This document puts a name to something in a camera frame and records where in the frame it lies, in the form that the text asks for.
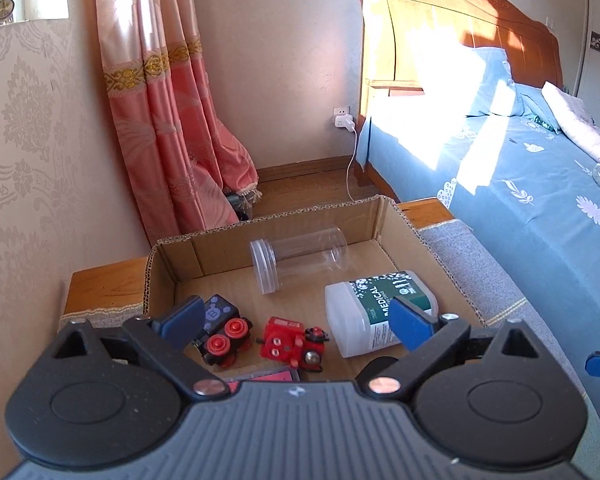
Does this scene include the blue floral bed sheet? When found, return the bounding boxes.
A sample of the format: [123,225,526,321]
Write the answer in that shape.
[358,112,600,414]

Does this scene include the black toy car red wheels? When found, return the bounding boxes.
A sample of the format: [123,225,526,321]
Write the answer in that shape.
[193,295,253,367]

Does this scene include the red card pack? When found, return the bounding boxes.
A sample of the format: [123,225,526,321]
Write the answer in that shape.
[224,366,301,392]

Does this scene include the pink patterned curtain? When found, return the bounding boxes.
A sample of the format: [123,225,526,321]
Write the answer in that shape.
[95,0,260,243]

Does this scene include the red toy train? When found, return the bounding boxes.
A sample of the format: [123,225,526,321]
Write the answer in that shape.
[257,316,329,373]

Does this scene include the white medical cotton swab box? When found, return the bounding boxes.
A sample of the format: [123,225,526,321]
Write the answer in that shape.
[325,271,439,359]

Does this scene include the brown cardboard box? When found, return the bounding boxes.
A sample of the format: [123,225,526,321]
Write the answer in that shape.
[142,194,487,386]

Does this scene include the white folded quilt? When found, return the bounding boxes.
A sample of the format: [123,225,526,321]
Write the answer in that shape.
[541,81,600,164]

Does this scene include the clear plastic jar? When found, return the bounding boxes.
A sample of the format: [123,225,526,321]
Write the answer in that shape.
[249,226,349,295]

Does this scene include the round ornament on windowsill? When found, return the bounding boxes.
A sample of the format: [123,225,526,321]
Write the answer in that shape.
[0,0,16,25]

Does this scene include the orange wooden headboard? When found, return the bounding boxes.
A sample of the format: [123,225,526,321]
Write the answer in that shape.
[358,0,562,122]

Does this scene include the white charger cable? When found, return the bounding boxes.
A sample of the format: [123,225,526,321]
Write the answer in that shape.
[344,127,372,204]

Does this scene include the white wall plug charger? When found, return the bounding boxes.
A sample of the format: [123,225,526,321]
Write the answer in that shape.
[332,106,355,133]

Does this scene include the blue pillow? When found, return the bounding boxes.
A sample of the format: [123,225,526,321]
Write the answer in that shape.
[414,44,560,132]

